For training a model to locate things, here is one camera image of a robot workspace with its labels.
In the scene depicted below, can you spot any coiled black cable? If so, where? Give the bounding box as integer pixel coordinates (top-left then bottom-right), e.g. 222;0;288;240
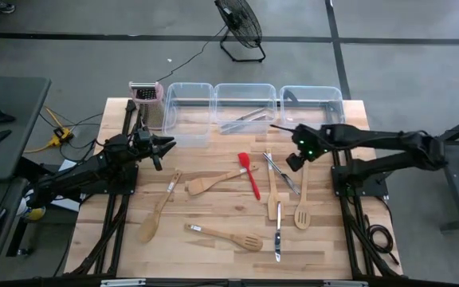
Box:
363;214;401;266

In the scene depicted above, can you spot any slotted wooden spoon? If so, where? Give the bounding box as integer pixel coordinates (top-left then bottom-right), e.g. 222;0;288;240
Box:
183;222;265;253

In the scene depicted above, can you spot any white paper sheet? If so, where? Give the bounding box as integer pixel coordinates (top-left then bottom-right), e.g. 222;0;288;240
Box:
49;158;88;213

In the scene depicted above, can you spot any yellow and white ball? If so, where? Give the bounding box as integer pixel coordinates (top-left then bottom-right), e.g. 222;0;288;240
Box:
16;188;48;222

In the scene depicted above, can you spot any black fan power cable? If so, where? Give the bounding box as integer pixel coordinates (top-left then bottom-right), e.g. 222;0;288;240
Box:
155;24;229;83

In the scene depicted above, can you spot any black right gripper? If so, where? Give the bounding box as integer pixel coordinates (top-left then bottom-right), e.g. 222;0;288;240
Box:
269;123;330;161

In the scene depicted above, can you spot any yellow power strip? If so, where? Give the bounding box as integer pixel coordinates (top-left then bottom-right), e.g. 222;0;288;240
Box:
49;126;75;147

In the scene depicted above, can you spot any metal box grater pink handle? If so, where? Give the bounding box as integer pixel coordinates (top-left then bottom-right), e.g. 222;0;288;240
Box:
128;81;166;130

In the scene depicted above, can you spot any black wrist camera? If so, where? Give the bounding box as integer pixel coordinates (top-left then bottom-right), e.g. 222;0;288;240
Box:
285;152;306;173
139;126;154;149

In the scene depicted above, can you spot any small black cloth piece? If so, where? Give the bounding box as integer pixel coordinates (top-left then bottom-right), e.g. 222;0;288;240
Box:
0;107;17;124

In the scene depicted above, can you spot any silver metal bracket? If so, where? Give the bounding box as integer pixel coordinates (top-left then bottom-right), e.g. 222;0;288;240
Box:
100;278;147;287
322;280;370;287

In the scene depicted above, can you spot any red silicone spatula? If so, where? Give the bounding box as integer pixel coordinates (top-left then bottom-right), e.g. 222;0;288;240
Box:
237;151;262;202

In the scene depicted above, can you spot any slotted wooden spatula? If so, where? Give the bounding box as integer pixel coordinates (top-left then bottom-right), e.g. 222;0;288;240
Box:
293;161;312;231

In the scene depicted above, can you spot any yellow extension cable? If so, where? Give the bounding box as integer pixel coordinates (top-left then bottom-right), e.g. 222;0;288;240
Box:
22;105;75;155

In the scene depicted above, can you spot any solid wooden spoon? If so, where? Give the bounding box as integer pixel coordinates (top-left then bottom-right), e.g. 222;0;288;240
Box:
137;169;184;245

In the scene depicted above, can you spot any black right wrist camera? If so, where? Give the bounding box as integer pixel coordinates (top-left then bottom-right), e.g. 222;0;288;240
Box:
285;152;306;173

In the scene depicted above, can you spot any black floor fan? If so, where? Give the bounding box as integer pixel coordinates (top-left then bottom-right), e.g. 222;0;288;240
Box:
214;0;267;64

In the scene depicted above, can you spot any wooden angled turner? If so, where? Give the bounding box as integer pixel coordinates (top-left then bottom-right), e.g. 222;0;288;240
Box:
184;164;260;197

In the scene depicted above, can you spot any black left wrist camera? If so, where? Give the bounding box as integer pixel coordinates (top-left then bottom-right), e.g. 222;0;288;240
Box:
139;126;154;149

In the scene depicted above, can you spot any clear plastic bin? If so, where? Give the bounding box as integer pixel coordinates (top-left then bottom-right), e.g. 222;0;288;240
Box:
161;81;215;148
213;82;278;136
279;85;347;140

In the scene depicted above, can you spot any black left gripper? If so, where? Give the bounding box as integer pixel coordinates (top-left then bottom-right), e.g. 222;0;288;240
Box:
132;133;178;172

